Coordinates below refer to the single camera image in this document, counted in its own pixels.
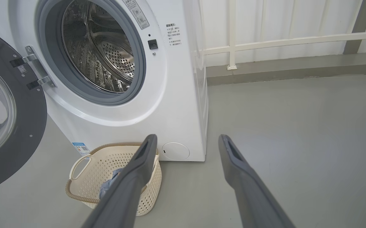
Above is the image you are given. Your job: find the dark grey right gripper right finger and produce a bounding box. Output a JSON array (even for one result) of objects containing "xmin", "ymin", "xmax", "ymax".
[{"xmin": 218, "ymin": 134, "xmax": 295, "ymax": 228}]

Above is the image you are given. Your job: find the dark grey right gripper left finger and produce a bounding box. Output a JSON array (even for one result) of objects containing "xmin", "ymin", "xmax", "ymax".
[{"xmin": 82, "ymin": 134, "xmax": 158, "ymax": 228}]

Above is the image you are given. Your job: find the blue cartoon print garment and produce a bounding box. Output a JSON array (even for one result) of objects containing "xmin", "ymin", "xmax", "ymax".
[{"xmin": 99, "ymin": 168, "xmax": 125, "ymax": 200}]

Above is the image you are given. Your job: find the round dark washer door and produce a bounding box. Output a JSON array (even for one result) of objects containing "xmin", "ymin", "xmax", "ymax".
[{"xmin": 0, "ymin": 25, "xmax": 48, "ymax": 195}]

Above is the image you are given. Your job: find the white front-load washing machine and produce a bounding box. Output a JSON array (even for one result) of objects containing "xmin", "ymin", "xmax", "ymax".
[{"xmin": 0, "ymin": 0, "xmax": 209, "ymax": 162}]

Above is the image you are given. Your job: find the stainless steel washing machine drum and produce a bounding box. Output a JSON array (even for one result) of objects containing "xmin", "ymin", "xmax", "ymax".
[{"xmin": 61, "ymin": 0, "xmax": 136, "ymax": 93}]

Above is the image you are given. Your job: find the metal door hinge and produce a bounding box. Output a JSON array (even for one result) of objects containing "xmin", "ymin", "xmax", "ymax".
[{"xmin": 23, "ymin": 45, "xmax": 57, "ymax": 91}]

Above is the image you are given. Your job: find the grey rubber door gasket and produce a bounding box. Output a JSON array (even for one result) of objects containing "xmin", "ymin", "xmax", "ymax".
[{"xmin": 35, "ymin": 0, "xmax": 147, "ymax": 106}]

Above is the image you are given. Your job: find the cream perforated laundry basket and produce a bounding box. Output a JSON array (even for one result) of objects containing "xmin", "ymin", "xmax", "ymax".
[{"xmin": 65, "ymin": 142, "xmax": 163, "ymax": 217}]

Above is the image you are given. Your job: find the round white filter cover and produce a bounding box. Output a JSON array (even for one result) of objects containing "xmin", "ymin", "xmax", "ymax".
[{"xmin": 162, "ymin": 142, "xmax": 190, "ymax": 161}]

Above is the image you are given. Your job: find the blue energy label sticker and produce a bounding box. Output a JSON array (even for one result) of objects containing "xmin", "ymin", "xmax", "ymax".
[{"xmin": 72, "ymin": 142, "xmax": 91, "ymax": 156}]

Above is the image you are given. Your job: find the black printed text label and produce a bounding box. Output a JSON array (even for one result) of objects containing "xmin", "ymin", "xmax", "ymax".
[{"xmin": 165, "ymin": 23, "xmax": 182, "ymax": 47}]

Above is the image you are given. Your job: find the white metal railing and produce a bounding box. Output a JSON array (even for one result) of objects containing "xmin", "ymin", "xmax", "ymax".
[{"xmin": 199, "ymin": 0, "xmax": 366, "ymax": 71}]

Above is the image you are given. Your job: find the grey warning sticker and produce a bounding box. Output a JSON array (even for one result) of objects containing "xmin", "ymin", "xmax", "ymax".
[{"xmin": 122, "ymin": 0, "xmax": 150, "ymax": 30}]

